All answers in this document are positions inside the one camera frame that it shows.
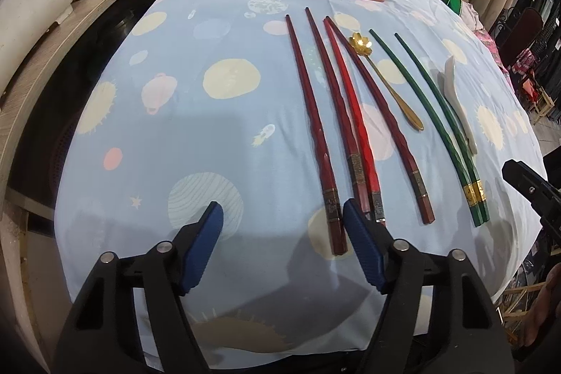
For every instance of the blue planet print tablecloth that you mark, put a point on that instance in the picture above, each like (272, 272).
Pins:
(197, 137)

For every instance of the row of hanging clothes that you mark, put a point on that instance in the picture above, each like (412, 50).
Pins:
(550, 28)

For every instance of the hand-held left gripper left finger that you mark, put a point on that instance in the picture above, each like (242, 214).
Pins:
(204, 242)

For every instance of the gold flower spoon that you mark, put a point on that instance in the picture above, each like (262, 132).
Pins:
(385, 80)

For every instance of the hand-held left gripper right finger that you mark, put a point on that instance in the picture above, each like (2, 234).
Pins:
(363, 242)

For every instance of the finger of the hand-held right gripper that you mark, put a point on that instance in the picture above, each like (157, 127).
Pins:
(526, 181)

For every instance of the pink printed cloth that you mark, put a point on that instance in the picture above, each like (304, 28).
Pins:
(482, 36)

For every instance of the dark red chopstick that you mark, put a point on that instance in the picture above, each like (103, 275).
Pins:
(326, 85)
(381, 115)
(312, 128)

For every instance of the white plastic storage bin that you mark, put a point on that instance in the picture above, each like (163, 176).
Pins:
(30, 19)

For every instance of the green chopstick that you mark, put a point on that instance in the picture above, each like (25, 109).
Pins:
(431, 89)

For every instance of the pair of green chopsticks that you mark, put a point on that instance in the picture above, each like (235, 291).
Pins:
(420, 102)

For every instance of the bright red chopstick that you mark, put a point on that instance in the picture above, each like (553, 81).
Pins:
(350, 111)

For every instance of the wooden side counter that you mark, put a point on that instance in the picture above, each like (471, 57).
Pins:
(52, 63)

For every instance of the wooden stool frame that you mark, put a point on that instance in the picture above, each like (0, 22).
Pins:
(543, 102)

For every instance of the black chair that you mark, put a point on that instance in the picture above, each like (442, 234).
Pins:
(521, 34)

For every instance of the person's right hand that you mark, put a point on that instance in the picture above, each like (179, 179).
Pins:
(543, 308)

